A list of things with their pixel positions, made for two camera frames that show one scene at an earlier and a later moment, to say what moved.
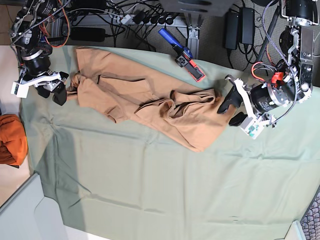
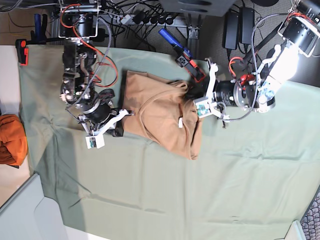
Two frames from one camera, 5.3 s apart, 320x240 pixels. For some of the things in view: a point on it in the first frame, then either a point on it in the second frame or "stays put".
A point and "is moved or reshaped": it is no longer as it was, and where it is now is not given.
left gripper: [35, 72] -> [97, 115]
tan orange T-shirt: [127, 84] is moved or reshaped
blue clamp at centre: [185, 56] stays put
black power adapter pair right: [247, 25] stays put
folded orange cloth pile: [13, 142] stays put
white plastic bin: [29, 215] stays put
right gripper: [276, 92] -> [223, 93]
